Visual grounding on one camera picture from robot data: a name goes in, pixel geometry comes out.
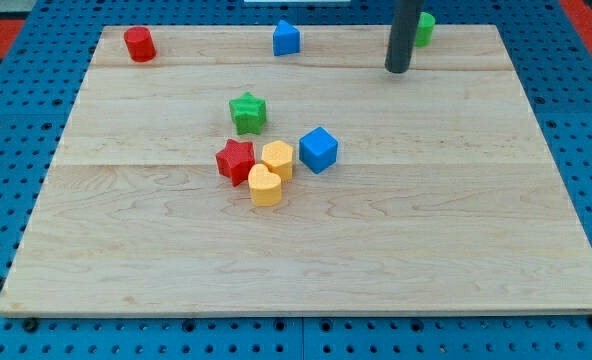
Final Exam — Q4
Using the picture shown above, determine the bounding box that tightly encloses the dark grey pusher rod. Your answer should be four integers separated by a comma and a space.
385, 0, 424, 74

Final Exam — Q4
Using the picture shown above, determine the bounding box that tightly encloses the yellow heart block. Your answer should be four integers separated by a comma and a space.
248, 164, 282, 207

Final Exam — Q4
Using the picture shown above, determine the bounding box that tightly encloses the wooden board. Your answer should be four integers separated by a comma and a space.
0, 25, 592, 318

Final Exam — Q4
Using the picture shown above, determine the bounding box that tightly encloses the green cylinder block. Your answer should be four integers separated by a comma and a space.
414, 12, 436, 47

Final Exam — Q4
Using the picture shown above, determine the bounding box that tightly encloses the blue triangular prism block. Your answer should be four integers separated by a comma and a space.
272, 20, 301, 56

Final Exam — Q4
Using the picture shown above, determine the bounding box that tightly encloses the blue cube block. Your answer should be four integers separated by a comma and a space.
299, 127, 338, 174

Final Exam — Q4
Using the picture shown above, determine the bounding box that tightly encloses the green star block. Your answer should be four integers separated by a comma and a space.
229, 92, 267, 135

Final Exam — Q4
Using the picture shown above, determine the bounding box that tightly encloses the yellow hexagon block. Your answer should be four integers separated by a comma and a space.
261, 140, 294, 181

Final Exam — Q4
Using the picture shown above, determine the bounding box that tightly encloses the red star block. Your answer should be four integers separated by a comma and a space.
215, 139, 256, 187

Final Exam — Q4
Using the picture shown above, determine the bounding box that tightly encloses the red cylinder block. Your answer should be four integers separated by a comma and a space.
123, 26, 157, 62

